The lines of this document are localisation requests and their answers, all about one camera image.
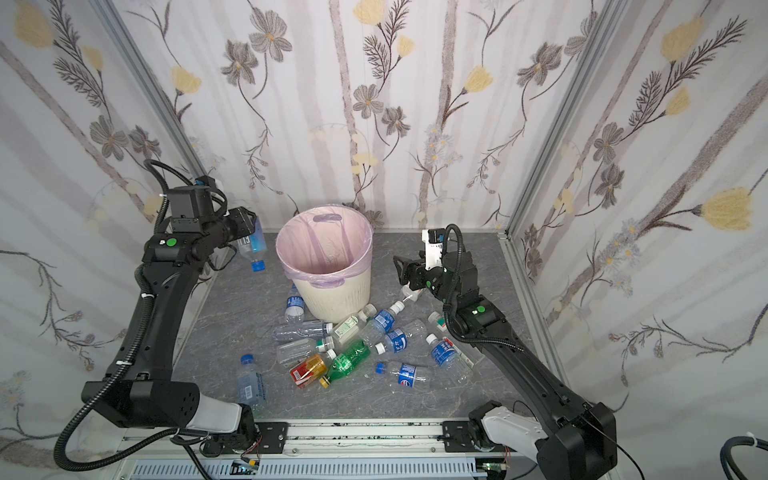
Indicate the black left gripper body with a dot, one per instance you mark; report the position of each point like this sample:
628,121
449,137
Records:
241,222

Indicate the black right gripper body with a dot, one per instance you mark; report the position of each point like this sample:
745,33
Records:
417,273

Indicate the blue label water bottle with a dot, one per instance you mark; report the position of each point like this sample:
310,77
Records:
295,306
253,247

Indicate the clear bottle green red label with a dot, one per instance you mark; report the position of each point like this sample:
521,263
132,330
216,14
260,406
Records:
469,355

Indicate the pepsi bottle white cap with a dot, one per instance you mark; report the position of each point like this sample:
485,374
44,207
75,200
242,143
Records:
448,359

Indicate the pepsi bottle blue cap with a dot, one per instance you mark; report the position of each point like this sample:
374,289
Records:
404,374

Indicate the clear bottle red white label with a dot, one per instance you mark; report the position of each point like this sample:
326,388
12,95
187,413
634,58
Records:
409,295

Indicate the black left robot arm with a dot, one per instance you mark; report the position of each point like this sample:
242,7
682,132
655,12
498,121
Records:
137,390

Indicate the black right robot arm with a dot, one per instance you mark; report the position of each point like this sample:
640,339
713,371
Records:
566,436

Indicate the pink bin liner bag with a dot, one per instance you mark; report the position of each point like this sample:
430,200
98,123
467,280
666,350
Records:
325,246

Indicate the cream plastic waste bin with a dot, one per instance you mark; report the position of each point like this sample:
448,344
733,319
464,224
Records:
336,304

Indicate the small blue label bottle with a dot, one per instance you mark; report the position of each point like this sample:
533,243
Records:
400,338

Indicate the blue label bottle white cap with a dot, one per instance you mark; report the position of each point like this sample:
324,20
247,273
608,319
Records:
380,324

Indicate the white green label bottle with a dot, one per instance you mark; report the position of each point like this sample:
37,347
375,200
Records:
349,328

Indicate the upright blue label water bottle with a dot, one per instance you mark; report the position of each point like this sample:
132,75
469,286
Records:
295,306

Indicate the green bottle lying centre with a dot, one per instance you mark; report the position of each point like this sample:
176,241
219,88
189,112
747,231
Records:
342,365

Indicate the clear bottle lying left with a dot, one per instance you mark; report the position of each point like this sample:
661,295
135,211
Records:
314,329

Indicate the clear bottle green cap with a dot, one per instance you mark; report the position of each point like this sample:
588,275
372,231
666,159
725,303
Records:
295,352

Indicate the red yellow drink bottle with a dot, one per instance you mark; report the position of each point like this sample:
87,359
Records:
308,371

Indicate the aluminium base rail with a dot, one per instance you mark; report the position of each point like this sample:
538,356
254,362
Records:
340,439

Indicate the white slotted cable duct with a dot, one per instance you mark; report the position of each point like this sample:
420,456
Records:
386,468

